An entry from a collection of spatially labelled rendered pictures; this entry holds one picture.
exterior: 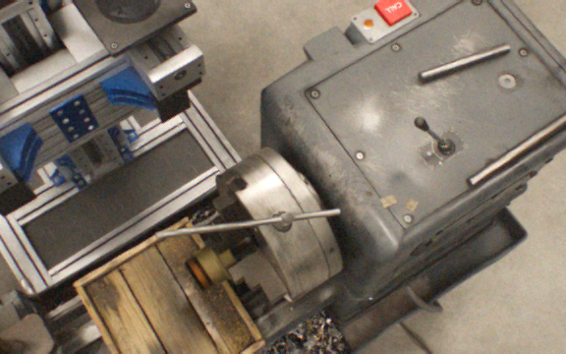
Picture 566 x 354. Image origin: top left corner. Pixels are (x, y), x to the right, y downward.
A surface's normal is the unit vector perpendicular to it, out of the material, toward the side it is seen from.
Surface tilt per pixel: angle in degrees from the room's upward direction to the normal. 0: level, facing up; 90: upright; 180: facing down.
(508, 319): 0
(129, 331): 0
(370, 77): 0
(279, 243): 26
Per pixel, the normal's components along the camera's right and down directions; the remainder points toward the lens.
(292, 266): 0.43, 0.33
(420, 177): 0.04, -0.36
